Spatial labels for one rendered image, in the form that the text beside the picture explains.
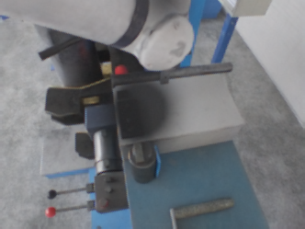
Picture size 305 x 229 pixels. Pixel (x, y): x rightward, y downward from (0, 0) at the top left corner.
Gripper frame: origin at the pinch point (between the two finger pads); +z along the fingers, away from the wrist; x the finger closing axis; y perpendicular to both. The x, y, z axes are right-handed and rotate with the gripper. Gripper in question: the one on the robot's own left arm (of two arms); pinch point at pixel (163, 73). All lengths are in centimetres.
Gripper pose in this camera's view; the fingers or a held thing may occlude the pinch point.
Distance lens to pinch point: 64.2
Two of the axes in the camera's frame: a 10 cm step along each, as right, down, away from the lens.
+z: -0.4, 5.6, 8.3
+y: 9.8, -1.4, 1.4
